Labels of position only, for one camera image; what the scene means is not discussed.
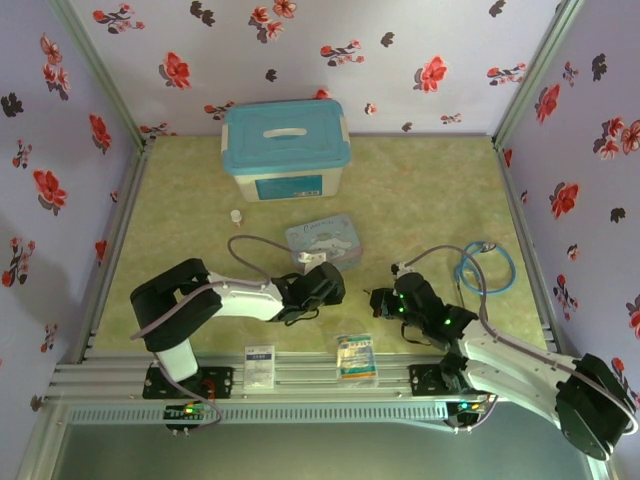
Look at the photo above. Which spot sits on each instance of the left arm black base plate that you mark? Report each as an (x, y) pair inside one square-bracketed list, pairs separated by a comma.
[(220, 382)]

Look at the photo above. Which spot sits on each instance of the blue green printed packet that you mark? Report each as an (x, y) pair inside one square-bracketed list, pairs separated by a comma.
[(356, 361)]

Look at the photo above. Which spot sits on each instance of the left aluminium corner post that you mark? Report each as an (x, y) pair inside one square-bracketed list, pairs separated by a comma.
[(102, 75)]

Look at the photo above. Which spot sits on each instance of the left circuit board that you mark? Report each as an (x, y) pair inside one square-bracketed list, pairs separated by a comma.
[(187, 412)]

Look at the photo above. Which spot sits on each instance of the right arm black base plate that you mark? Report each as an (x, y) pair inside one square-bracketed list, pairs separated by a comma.
[(425, 380)]

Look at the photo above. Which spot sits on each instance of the blue lidded plastic storage box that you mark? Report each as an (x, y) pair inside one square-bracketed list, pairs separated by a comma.
[(285, 145)]

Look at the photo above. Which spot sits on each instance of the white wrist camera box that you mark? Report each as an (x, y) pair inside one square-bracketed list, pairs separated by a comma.
[(312, 258), (402, 270)]

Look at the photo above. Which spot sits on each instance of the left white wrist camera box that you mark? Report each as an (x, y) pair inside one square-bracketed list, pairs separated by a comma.
[(312, 258)]

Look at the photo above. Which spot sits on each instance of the right circuit board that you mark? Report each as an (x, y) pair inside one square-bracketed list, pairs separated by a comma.
[(470, 407)]

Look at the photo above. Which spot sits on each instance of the aluminium frame rail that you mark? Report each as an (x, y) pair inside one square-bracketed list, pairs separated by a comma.
[(310, 385)]

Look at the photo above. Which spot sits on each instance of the white clear packet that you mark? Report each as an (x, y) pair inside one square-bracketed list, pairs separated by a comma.
[(260, 367)]

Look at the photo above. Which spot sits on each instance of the small white bottle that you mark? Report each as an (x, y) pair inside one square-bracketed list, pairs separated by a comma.
[(236, 218)]

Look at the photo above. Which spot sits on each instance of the blue cartoon tin box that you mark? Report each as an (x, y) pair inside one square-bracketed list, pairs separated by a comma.
[(325, 237)]

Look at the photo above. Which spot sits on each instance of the aluminium corner post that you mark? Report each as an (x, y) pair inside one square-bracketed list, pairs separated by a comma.
[(535, 80), (102, 75)]

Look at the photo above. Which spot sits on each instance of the circuit board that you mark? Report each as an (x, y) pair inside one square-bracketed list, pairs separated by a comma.
[(470, 407), (187, 412)]

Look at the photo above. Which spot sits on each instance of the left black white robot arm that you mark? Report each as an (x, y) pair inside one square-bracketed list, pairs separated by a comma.
[(240, 300)]

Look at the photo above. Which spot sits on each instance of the right aluminium corner post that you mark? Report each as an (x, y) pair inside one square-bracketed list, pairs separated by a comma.
[(535, 80)]

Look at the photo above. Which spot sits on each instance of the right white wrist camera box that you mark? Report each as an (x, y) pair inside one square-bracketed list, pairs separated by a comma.
[(402, 270)]

